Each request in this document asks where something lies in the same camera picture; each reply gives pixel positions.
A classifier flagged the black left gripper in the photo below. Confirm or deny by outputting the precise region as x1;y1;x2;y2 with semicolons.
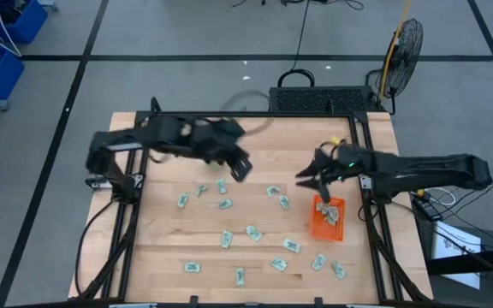
193;117;255;184

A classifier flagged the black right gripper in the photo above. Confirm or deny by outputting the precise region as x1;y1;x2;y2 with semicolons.
295;142;377;204

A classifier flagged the orange plastic basket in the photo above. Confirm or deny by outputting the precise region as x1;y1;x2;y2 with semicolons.
310;194;347;243

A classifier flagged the black perforated computer case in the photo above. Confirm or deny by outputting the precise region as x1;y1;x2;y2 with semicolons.
268;85;385;115

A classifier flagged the black power strip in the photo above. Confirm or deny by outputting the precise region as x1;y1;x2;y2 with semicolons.
411;194;446;223

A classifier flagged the black floor fan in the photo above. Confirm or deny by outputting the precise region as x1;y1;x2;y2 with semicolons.
365;17;425;116

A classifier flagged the white paper sheet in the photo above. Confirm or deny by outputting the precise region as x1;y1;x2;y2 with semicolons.
431;221;484;291

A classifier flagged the black metal bar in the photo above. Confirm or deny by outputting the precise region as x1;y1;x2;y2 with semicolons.
425;246;493;275

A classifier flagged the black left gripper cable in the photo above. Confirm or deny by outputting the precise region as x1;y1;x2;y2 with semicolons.
219;89;276;138

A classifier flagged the black floor cable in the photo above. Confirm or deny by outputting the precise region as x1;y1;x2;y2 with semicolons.
276;0;317;89

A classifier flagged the yellow drop cord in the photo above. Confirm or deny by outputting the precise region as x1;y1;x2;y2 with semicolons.
377;0;413;102

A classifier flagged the black arm base cable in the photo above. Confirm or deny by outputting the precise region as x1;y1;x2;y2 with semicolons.
74;198;117;297

